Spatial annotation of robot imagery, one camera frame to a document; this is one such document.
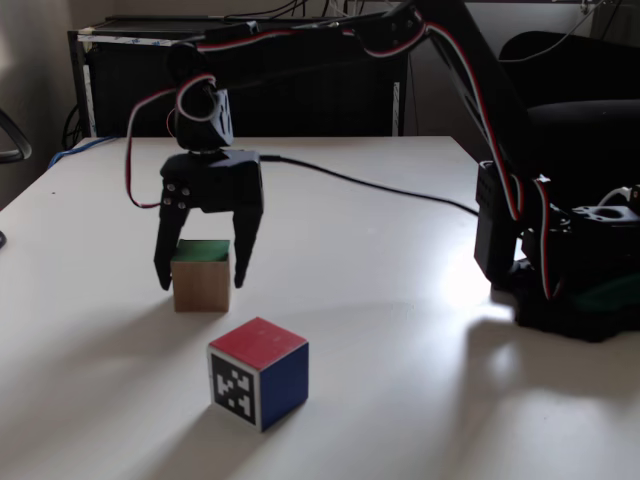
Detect green-topped wooden cube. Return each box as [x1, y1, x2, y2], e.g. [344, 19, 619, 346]
[170, 238, 232, 314]

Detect red-topped marker cube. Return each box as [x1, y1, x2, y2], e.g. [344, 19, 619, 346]
[207, 316, 310, 434]

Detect black metal shelf rack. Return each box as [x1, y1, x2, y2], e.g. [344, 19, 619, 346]
[67, 14, 409, 139]

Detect black chair armrest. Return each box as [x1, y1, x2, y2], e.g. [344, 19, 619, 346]
[0, 107, 34, 164]

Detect black office chair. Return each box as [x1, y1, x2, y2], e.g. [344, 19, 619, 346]
[498, 30, 640, 281]

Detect striped servo wire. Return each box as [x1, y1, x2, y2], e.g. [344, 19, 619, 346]
[197, 22, 431, 59]
[424, 22, 566, 301]
[124, 73, 221, 209]

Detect blue cable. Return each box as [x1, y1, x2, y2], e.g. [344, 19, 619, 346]
[49, 137, 119, 169]

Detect black camera cable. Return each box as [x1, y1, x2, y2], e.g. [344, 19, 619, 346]
[259, 154, 481, 217]

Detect white USB cable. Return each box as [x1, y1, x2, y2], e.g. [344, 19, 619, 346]
[597, 184, 640, 209]

